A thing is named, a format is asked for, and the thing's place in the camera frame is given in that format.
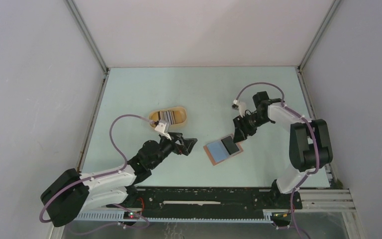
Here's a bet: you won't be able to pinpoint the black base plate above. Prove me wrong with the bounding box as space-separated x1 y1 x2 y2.
121 186 302 220

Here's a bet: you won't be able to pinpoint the brown leather card holder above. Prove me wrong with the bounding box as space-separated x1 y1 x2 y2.
203 134 243 166

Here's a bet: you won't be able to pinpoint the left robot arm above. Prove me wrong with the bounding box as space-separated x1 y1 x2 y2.
39 132 197 227

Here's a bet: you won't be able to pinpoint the grey cable duct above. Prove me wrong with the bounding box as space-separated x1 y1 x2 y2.
74 210 290 223

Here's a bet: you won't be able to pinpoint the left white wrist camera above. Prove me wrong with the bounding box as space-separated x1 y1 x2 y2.
154 120 172 140

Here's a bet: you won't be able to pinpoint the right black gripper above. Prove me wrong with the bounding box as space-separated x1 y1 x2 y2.
233 112 272 144

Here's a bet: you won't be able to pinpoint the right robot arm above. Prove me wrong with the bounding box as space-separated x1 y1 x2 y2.
232 92 333 208

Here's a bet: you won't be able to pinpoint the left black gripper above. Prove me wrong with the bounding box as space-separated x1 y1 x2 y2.
149 132 196 169

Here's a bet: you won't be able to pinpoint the cards in tray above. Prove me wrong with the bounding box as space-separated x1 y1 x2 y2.
158 111 177 124

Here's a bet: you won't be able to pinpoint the aluminium frame rail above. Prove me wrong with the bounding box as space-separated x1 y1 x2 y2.
56 188 357 213

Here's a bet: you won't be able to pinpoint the yellow oval card tray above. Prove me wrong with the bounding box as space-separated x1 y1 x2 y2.
148 106 188 128

